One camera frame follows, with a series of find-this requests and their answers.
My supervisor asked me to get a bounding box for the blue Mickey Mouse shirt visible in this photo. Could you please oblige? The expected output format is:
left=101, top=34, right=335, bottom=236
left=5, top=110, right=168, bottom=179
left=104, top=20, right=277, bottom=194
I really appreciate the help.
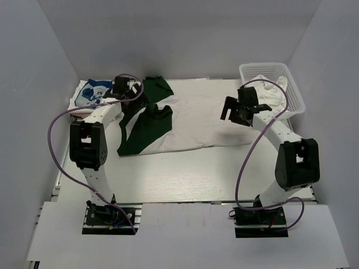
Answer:
left=74, top=79, right=113, bottom=107

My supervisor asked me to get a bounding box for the pink shirt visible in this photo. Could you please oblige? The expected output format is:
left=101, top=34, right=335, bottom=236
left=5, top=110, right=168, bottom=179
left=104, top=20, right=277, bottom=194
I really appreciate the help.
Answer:
left=71, top=112, right=91, bottom=119

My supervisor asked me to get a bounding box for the white green Charlie Brown shirt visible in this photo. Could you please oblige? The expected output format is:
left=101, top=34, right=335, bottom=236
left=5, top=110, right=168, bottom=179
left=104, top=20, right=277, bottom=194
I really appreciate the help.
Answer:
left=117, top=76, right=253, bottom=157

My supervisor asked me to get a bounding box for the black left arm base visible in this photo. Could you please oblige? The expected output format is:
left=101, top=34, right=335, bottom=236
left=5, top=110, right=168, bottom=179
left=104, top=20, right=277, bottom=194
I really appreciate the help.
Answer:
left=82, top=201, right=141, bottom=235

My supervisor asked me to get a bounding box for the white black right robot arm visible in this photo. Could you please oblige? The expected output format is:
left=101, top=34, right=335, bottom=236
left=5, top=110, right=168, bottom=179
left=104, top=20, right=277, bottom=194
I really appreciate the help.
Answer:
left=220, top=96, right=320, bottom=224

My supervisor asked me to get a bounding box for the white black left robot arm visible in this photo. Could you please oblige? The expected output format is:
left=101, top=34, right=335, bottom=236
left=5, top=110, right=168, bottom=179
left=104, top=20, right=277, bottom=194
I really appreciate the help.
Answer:
left=70, top=83, right=144, bottom=224

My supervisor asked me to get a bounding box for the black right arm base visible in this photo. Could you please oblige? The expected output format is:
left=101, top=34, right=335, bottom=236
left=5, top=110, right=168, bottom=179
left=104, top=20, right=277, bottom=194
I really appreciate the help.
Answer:
left=228, top=207, right=288, bottom=238

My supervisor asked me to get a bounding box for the white crumpled shirt in basket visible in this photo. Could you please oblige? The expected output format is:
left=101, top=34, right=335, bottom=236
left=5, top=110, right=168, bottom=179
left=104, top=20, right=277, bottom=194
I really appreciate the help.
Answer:
left=247, top=80, right=287, bottom=115

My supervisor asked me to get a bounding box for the white plastic basket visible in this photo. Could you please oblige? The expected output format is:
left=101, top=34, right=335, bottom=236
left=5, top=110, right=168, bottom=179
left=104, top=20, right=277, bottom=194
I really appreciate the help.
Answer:
left=239, top=62, right=306, bottom=119

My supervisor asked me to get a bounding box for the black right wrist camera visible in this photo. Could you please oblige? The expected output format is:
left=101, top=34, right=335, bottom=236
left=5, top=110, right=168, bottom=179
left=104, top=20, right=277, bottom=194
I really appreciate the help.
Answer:
left=237, top=86, right=259, bottom=107

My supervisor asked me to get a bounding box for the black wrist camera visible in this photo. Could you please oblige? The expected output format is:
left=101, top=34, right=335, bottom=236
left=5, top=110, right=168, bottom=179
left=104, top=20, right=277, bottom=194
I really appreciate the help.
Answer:
left=237, top=86, right=259, bottom=107
left=103, top=76, right=135, bottom=100

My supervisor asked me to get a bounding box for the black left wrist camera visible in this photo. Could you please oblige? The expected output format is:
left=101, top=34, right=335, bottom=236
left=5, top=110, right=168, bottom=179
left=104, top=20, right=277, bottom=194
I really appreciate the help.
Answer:
left=103, top=76, right=135, bottom=100

